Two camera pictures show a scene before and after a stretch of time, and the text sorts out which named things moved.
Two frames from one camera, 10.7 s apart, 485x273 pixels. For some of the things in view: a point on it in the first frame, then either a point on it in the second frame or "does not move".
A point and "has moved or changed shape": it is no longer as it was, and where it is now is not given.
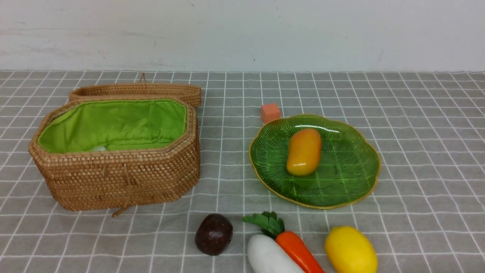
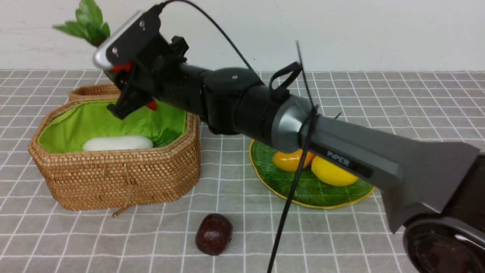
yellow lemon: x=349 y=250 → x=330 y=174
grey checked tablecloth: x=425 y=213 does not move
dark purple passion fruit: x=213 y=234 does not move
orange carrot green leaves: x=265 y=256 → x=88 y=25
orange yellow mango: x=304 y=152 has moved or changed shape
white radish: x=265 y=256 → x=117 y=143
